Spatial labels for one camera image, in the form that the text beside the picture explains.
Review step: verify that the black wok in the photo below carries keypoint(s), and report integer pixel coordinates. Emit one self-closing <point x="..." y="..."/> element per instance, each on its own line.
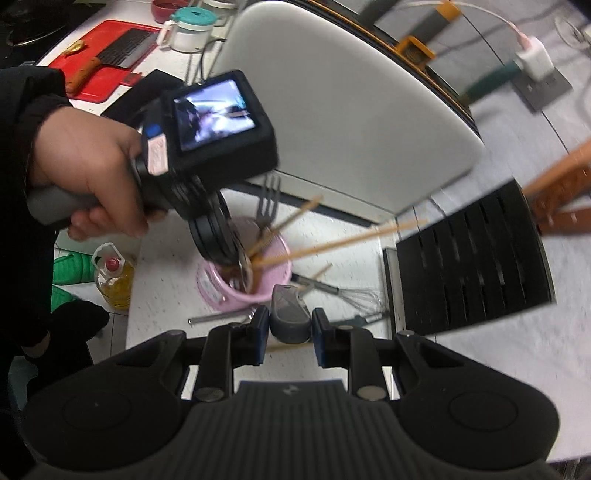
<point x="37" y="18"/>

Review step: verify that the wooden chopstick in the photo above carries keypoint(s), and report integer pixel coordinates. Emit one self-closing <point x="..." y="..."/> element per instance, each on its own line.
<point x="346" y="242"/>
<point x="291" y="219"/>
<point x="316" y="275"/>

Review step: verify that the person's left hand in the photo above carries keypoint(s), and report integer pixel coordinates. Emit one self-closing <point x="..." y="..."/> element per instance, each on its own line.
<point x="83" y="152"/>

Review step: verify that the white charger plug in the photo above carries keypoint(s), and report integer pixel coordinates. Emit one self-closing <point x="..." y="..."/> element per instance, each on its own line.
<point x="533" y="57"/>

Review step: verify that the grey power outlet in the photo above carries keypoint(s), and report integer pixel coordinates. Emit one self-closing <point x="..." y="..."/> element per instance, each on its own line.
<point x="549" y="90"/>

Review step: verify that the white jug with teal lid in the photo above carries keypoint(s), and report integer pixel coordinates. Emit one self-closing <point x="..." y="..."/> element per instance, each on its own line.
<point x="187" y="37"/>

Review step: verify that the white countertop appliance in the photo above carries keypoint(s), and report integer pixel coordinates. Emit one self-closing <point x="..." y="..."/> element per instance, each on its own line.
<point x="346" y="92"/>

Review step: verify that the yellow food piece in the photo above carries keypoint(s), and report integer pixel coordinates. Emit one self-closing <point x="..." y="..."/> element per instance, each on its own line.
<point x="75" y="48"/>

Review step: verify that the black flat object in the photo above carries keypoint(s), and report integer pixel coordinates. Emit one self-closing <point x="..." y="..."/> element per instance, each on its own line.
<point x="134" y="101"/>

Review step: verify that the cooking oil bottle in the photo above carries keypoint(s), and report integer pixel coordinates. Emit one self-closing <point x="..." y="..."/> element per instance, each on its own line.
<point x="115" y="286"/>

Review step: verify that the green slipper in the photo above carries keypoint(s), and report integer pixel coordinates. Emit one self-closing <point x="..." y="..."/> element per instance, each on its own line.
<point x="62" y="300"/>
<point x="74" y="270"/>

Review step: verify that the black fork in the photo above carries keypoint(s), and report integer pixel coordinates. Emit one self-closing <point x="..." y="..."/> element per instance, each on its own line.
<point x="268" y="203"/>

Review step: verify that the brown wooden rack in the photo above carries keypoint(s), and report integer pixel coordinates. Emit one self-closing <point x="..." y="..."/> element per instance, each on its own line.
<point x="563" y="194"/>

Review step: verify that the grey peeler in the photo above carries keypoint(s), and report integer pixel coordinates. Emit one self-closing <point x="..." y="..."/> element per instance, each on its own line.
<point x="288" y="318"/>

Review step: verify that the person's black clothing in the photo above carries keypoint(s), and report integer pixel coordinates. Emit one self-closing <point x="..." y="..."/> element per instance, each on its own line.
<point x="27" y="277"/>

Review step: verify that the pink mesh utensil holder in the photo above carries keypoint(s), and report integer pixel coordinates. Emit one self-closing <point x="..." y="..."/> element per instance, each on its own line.
<point x="272" y="286"/>

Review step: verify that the black slotted knife block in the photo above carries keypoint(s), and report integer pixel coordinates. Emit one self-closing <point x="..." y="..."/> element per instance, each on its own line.
<point x="471" y="258"/>

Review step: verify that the red bowl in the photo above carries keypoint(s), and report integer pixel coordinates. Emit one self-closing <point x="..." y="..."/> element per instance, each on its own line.
<point x="164" y="11"/>

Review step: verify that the red cutting board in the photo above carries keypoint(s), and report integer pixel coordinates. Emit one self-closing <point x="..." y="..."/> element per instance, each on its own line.
<point x="106" y="85"/>

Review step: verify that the person's left forearm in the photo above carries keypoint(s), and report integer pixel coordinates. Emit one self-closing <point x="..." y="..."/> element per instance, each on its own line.
<point x="23" y="101"/>

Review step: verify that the metal spoon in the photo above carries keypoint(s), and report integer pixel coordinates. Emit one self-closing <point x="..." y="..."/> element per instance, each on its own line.
<point x="244" y="277"/>
<point x="212" y="318"/>

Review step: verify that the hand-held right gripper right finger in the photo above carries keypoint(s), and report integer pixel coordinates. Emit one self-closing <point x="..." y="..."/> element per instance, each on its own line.
<point x="319" y="339"/>

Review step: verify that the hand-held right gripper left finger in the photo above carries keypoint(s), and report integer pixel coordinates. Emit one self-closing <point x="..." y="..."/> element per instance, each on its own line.
<point x="259" y="337"/>

